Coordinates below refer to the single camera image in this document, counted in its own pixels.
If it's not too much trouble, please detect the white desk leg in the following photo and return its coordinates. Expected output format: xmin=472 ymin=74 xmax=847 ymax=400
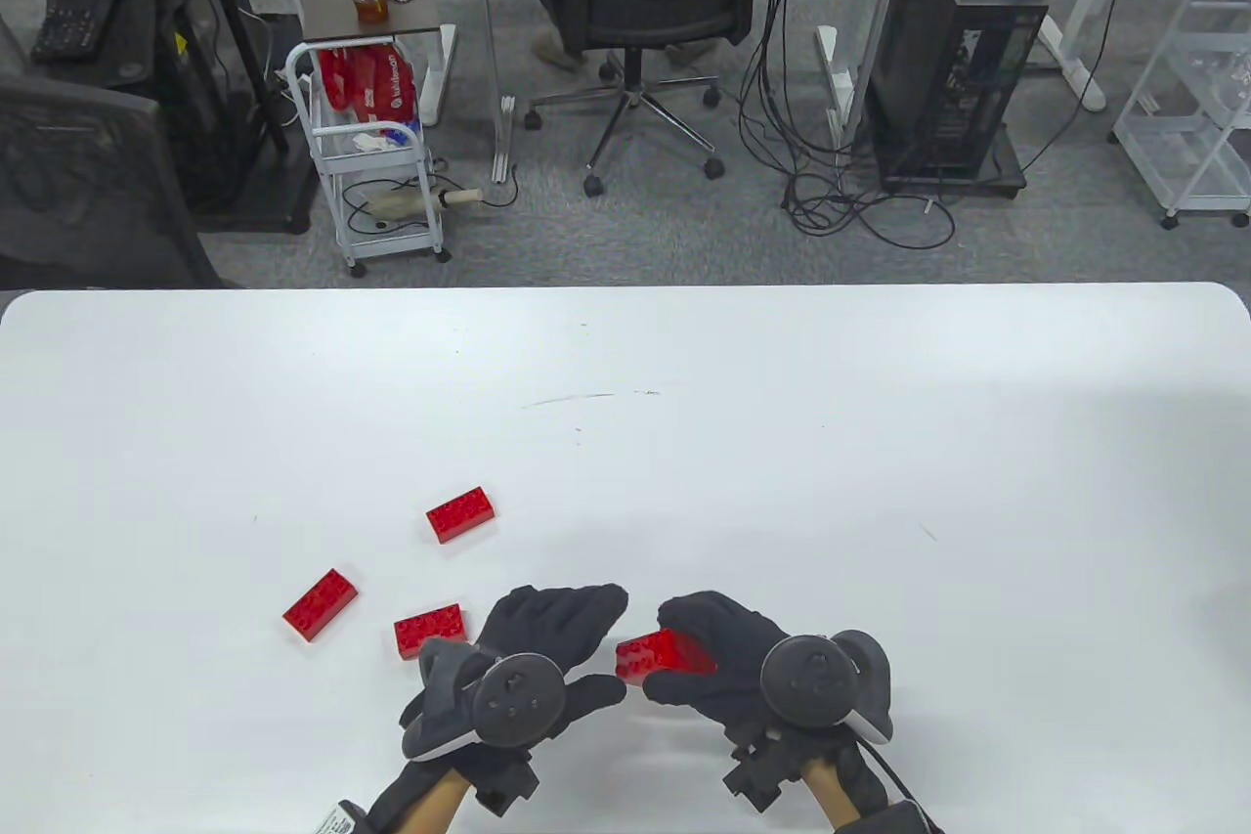
xmin=1036 ymin=0 xmax=1135 ymax=113

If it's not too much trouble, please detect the grey handheld controller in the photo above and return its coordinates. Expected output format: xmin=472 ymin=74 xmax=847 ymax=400
xmin=760 ymin=629 xmax=895 ymax=743
xmin=399 ymin=636 xmax=570 ymax=762

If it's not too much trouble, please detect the black keyboard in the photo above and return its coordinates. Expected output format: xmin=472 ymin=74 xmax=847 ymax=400
xmin=29 ymin=0 xmax=135 ymax=63

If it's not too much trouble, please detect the white rolling cart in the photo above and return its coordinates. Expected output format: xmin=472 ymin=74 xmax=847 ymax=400
xmin=285 ymin=40 xmax=453 ymax=280

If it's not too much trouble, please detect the black pole stand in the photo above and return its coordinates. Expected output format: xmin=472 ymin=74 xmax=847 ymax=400
xmin=176 ymin=0 xmax=319 ymax=236

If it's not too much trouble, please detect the cream handheld brush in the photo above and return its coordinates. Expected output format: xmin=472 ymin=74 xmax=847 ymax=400
xmin=364 ymin=185 xmax=486 ymax=225

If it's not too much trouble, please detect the person's right hand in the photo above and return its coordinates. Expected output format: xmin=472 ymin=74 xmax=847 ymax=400
xmin=642 ymin=590 xmax=883 ymax=764

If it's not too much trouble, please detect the single red toy brick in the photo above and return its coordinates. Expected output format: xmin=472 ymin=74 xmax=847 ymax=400
xmin=394 ymin=602 xmax=467 ymax=661
xmin=282 ymin=568 xmax=360 ymax=644
xmin=425 ymin=485 xmax=496 ymax=546

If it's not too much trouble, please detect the red plastic bag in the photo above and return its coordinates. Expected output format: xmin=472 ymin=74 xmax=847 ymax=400
xmin=318 ymin=45 xmax=421 ymax=131

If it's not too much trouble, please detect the brown side table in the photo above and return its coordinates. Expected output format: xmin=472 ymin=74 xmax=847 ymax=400
xmin=293 ymin=0 xmax=460 ymax=128

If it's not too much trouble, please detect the white wire rack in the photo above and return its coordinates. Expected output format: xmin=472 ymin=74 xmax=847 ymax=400
xmin=1109 ymin=0 xmax=1251 ymax=231

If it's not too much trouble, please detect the black mesh office chair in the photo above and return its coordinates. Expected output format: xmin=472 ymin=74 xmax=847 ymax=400
xmin=0 ymin=22 xmax=231 ymax=289

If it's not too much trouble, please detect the person's left hand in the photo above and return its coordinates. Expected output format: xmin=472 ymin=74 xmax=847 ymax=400
xmin=459 ymin=583 xmax=629 ymax=767

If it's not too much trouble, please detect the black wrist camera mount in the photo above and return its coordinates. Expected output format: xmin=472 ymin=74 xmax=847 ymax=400
xmin=721 ymin=738 xmax=804 ymax=813
xmin=474 ymin=748 xmax=541 ymax=817

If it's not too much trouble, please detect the stack of red toy bricks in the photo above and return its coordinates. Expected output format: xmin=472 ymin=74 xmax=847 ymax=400
xmin=616 ymin=627 xmax=717 ymax=681

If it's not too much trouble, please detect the black sensor cable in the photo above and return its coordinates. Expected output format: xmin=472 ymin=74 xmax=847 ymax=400
xmin=858 ymin=738 xmax=934 ymax=820

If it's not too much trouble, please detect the black computer dolly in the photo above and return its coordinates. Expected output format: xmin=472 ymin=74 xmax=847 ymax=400
xmin=878 ymin=125 xmax=1027 ymax=199

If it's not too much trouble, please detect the tangle of black cables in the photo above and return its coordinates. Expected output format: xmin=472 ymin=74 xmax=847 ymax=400
xmin=735 ymin=0 xmax=1130 ymax=250

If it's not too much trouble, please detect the person's left forearm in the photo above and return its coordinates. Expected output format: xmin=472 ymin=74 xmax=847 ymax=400
xmin=406 ymin=768 xmax=475 ymax=834

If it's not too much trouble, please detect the person's right forearm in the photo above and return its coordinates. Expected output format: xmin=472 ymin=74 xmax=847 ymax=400
xmin=801 ymin=756 xmax=866 ymax=820

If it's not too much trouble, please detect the black swivel office chair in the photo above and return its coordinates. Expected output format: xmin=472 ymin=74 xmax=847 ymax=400
xmin=513 ymin=0 xmax=788 ymax=198

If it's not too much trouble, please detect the black forearm sensor box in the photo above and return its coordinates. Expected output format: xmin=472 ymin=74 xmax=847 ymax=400
xmin=841 ymin=800 xmax=944 ymax=834
xmin=313 ymin=800 xmax=377 ymax=834

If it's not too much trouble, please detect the black computer tower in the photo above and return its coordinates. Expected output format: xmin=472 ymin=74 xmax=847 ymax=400
xmin=865 ymin=0 xmax=1050 ymax=185

